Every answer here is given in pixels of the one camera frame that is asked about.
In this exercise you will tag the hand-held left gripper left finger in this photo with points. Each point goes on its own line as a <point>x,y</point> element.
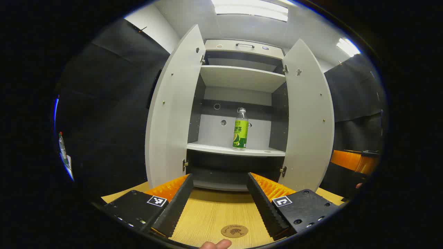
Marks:
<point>176,207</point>

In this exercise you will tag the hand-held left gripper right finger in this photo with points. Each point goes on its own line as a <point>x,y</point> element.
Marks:
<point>264,207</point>

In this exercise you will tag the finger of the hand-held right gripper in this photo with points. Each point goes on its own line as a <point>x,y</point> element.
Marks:
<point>349,160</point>

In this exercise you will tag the round wooden coaster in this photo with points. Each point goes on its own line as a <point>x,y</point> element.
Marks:
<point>234,231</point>

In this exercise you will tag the grey cabinet door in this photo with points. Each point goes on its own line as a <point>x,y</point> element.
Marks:
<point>309,117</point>
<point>173,114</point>

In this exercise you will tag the green label bottle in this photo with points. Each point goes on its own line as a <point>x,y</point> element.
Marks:
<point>240,133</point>

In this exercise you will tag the small red-capped bottle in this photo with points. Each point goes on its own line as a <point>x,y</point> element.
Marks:
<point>62,148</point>

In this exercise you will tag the grey cabinet drawer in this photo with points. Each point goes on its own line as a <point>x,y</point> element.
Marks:
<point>228,48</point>

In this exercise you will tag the white blue-edged board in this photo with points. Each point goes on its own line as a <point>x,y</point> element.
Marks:
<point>70,169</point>

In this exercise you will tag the black backdrop cloth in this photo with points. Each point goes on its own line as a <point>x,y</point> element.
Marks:
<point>104,121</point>

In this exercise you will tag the small ceiling light panel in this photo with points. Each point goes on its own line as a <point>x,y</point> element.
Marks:
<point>347,46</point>

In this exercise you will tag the large ceiling light panel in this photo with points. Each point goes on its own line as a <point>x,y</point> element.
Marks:
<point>251,9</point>

